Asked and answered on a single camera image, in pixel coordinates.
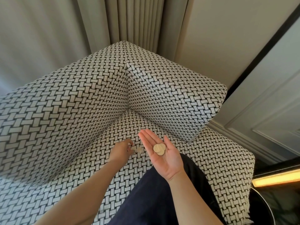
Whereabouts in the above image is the lit yellow light strip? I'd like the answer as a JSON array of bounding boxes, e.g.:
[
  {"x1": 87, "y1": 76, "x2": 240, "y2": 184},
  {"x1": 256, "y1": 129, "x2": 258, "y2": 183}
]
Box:
[{"x1": 252, "y1": 168, "x2": 300, "y2": 188}]

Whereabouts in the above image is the person's left forearm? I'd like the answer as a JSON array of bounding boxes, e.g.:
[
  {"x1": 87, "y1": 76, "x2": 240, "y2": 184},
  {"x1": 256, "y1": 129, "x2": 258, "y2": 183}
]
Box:
[{"x1": 34, "y1": 159, "x2": 122, "y2": 225}]

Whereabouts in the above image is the person's right forearm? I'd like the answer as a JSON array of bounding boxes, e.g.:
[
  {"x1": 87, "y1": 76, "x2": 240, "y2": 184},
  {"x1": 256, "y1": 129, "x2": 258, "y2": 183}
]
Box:
[{"x1": 167, "y1": 171, "x2": 224, "y2": 225}]

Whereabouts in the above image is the black round trash bin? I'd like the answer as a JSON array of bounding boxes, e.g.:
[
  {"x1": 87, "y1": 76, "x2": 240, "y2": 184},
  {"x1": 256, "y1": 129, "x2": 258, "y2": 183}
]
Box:
[{"x1": 248, "y1": 187, "x2": 275, "y2": 225}]

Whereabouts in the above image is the sheer white curtain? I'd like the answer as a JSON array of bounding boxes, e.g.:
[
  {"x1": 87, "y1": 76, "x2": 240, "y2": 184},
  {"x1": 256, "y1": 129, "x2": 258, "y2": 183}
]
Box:
[{"x1": 0, "y1": 0, "x2": 91, "y2": 96}]

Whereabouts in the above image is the black white woven-pattern sofa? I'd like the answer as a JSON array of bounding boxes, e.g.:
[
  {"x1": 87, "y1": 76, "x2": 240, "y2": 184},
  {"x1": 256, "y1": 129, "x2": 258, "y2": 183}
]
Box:
[{"x1": 0, "y1": 40, "x2": 256, "y2": 225}]

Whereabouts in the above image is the person's left hand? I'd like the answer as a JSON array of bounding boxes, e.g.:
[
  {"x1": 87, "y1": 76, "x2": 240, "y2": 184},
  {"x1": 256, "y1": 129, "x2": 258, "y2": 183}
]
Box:
[{"x1": 109, "y1": 139, "x2": 135, "y2": 163}]

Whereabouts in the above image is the person's right hand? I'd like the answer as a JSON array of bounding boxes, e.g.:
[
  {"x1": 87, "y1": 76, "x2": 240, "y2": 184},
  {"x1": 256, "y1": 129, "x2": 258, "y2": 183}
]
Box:
[{"x1": 138, "y1": 128, "x2": 185, "y2": 182}]

